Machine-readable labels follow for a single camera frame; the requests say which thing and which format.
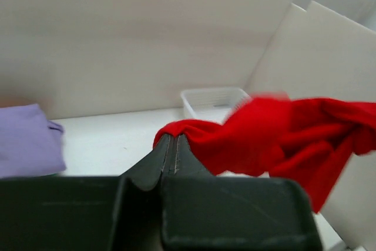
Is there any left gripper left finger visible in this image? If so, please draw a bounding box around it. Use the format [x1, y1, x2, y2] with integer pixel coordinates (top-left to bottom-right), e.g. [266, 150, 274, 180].
[119, 135, 173, 190]

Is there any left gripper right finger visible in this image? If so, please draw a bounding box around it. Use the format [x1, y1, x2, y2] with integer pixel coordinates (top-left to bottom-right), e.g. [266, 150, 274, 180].
[170, 135, 214, 178]

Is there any red t-shirt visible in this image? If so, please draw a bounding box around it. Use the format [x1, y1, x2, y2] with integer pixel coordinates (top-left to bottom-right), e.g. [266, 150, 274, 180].
[155, 96, 375, 212]

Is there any white plastic basket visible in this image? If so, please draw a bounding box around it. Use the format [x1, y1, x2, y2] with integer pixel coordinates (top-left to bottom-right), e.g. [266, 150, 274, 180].
[180, 87, 250, 123]

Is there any folded lilac t-shirt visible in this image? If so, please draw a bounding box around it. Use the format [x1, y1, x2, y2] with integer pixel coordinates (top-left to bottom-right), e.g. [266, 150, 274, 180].
[1, 104, 66, 178]

